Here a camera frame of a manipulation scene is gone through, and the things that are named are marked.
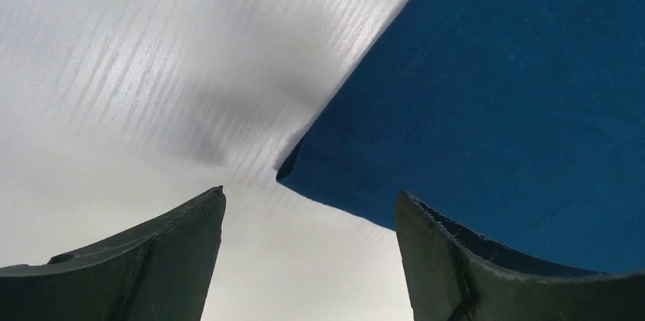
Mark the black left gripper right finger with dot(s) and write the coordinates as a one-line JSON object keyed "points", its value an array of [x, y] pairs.
{"points": [[454, 273]]}

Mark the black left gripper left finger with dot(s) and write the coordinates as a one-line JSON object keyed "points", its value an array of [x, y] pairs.
{"points": [[160, 269]]}

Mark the blue t-shirt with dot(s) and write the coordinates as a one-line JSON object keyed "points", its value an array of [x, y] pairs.
{"points": [[522, 120]]}

